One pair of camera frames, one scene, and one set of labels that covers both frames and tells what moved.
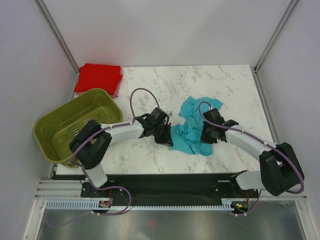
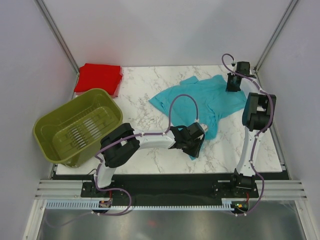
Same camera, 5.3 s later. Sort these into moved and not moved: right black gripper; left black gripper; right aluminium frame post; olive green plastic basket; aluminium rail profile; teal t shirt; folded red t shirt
Moved: right black gripper; teal t shirt; left black gripper
Not moved: right aluminium frame post; folded red t shirt; olive green plastic basket; aluminium rail profile
